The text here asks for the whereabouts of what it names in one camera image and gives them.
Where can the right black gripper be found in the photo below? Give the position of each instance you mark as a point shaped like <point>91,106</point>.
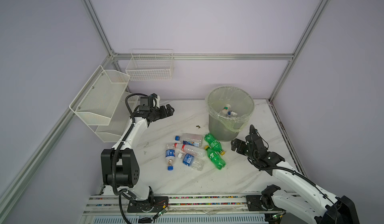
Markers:
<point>239,142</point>

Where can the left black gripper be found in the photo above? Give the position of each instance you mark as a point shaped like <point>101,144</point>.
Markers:
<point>164,114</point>

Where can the clear bottle green red cap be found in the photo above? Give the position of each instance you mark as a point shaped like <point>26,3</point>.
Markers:
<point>225,110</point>

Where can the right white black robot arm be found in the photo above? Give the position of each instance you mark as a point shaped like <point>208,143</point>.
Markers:
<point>314,205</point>

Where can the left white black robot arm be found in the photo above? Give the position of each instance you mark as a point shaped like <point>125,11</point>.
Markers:
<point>120,168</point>

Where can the grey mesh waste bin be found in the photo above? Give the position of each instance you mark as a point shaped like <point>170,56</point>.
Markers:
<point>229,116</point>

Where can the translucent green bin liner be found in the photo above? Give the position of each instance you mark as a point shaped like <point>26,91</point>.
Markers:
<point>219,98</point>

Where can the clear bottle blue cap sideways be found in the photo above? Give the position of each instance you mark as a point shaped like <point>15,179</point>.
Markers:
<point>190,139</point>

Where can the clear bottle red white label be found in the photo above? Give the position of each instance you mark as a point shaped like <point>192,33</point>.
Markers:
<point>189,149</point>

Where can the clear bottle blue label angled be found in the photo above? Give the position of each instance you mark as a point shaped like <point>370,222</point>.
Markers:
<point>191,161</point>

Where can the lower white mesh shelf basket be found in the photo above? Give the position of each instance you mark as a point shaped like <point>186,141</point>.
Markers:
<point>118,124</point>

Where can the white mesh shelf basket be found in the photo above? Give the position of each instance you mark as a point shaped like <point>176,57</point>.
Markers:
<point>118,124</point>
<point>96,103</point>

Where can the upper white mesh shelf basket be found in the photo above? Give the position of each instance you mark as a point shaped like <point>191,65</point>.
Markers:
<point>96,103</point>

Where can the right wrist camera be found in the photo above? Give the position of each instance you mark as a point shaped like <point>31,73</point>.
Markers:
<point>253,131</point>

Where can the white wire wall basket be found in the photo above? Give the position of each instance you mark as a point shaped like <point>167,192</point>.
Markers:
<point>151,65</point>

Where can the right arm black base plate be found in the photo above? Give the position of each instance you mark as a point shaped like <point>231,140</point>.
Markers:
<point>254,204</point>

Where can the aluminium front rail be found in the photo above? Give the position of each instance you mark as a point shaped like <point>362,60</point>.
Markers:
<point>182,209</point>

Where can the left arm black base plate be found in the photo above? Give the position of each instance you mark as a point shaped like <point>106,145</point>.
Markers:
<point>154,206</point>

